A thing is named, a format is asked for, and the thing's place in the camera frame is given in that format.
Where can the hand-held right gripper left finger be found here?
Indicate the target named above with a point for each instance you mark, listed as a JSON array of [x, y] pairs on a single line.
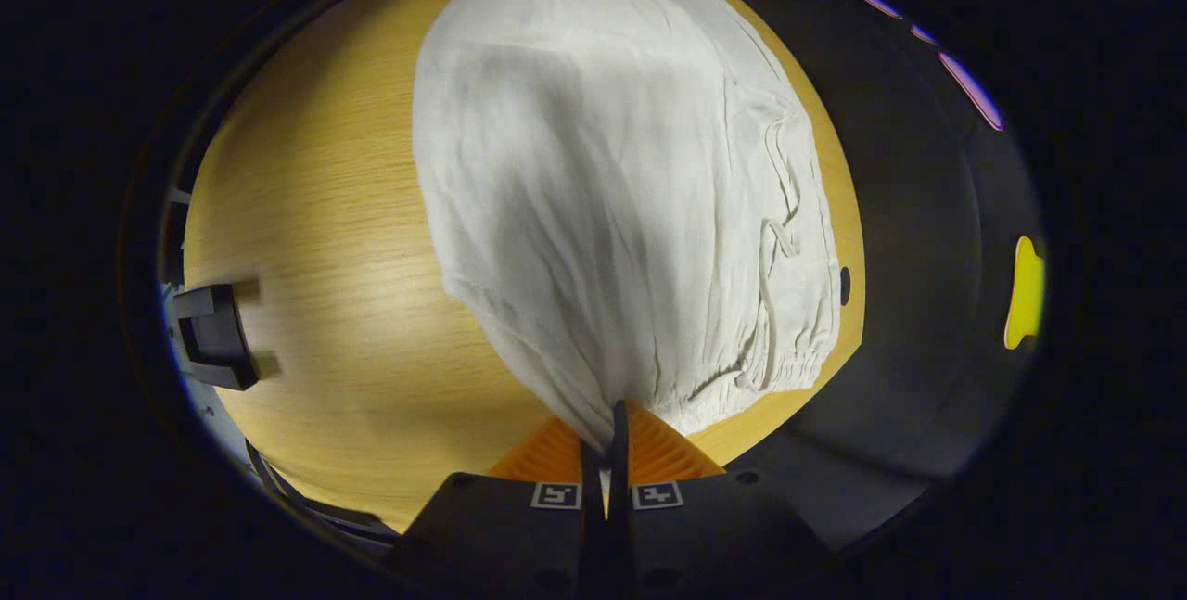
[[593, 479]]

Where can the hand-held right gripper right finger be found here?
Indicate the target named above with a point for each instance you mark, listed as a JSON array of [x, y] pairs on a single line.
[[619, 452]]

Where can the white jeans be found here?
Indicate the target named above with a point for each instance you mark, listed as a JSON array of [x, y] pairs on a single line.
[[593, 164]]

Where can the black backdrop cloth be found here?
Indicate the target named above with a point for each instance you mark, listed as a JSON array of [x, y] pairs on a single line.
[[918, 210]]

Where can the black bracket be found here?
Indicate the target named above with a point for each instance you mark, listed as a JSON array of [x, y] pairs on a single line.
[[218, 340]]

